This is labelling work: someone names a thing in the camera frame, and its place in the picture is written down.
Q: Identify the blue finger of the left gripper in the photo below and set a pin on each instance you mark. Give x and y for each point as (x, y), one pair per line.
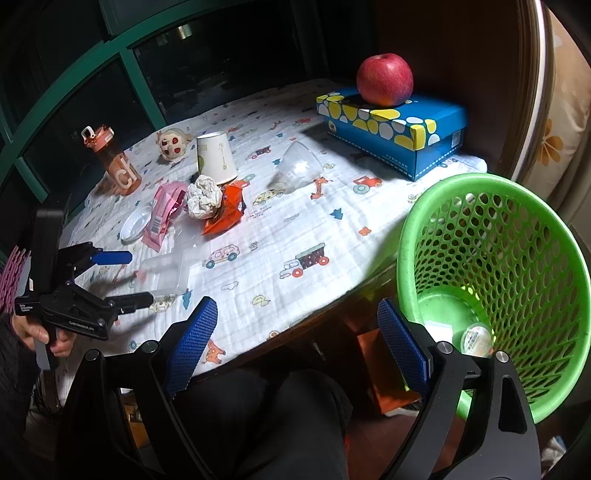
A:
(126, 304)
(111, 258)

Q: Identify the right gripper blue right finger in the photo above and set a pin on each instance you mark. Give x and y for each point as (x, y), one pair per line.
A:
(412, 359)

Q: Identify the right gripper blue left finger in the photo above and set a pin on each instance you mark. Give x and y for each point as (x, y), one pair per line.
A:
(194, 334)

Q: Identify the clear plastic food container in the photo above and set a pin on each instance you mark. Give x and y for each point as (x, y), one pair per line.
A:
(170, 274)

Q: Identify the white paper ball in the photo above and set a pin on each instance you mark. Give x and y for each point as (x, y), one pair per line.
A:
(203, 198)

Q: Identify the orange snack wrapper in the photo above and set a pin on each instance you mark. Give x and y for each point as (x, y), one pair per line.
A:
(229, 214)

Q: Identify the white tissue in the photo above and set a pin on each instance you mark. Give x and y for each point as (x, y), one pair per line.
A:
(440, 332)

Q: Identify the person left hand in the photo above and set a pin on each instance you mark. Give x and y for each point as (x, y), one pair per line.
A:
(29, 331)

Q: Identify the white plastic cup lid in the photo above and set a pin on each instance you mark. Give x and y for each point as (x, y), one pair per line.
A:
(133, 227)

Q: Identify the orange water bottle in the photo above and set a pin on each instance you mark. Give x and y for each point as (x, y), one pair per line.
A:
(119, 168)

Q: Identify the pink snack wrapper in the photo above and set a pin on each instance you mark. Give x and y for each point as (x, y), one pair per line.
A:
(167, 201)

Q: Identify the green plastic mesh wastebasket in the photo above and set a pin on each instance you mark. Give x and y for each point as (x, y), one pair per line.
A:
(480, 250)

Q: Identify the small round plush toy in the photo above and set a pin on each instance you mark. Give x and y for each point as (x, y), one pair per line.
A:
(172, 143)

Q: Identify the white paper cup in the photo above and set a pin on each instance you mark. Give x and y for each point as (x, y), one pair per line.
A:
(214, 158)

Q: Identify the printed white tablecloth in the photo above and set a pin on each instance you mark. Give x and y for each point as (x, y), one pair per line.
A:
(291, 254)

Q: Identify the clear plastic cup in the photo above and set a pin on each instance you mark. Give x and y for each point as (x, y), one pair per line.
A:
(297, 168)

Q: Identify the blue yellow tissue box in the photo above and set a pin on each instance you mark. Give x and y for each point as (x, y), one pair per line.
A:
(414, 137)

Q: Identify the red apple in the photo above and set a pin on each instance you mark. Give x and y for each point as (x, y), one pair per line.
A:
(385, 80)

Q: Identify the floral beige pillow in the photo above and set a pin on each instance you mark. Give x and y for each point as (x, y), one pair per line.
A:
(559, 153)

